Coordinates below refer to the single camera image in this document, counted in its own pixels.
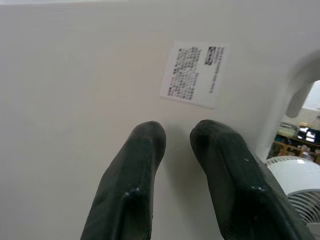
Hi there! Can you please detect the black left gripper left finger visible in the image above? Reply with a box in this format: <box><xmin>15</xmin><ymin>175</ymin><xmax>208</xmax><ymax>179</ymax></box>
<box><xmin>80</xmin><ymin>121</ymin><xmax>167</xmax><ymax>240</ymax></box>

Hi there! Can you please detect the white plastic children table top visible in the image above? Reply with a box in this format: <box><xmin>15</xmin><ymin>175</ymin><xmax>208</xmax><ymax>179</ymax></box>
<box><xmin>0</xmin><ymin>0</ymin><xmax>320</xmax><ymax>240</ymax></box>

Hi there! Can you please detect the white printed paper label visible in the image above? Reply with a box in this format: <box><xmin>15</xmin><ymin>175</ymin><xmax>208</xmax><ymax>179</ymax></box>
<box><xmin>159</xmin><ymin>39</ymin><xmax>231</xmax><ymax>110</ymax></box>

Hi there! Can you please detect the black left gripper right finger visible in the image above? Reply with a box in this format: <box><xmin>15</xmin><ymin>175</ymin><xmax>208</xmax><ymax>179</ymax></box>
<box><xmin>189</xmin><ymin>119</ymin><xmax>315</xmax><ymax>240</ymax></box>

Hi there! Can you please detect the white floor fan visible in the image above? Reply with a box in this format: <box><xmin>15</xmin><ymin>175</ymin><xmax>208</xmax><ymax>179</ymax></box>
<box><xmin>259</xmin><ymin>154</ymin><xmax>320</xmax><ymax>240</ymax></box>

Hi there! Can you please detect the wooden shelf with clutter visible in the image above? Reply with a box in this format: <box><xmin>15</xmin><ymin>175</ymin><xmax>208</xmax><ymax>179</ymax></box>
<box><xmin>271</xmin><ymin>121</ymin><xmax>320</xmax><ymax>165</ymax></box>

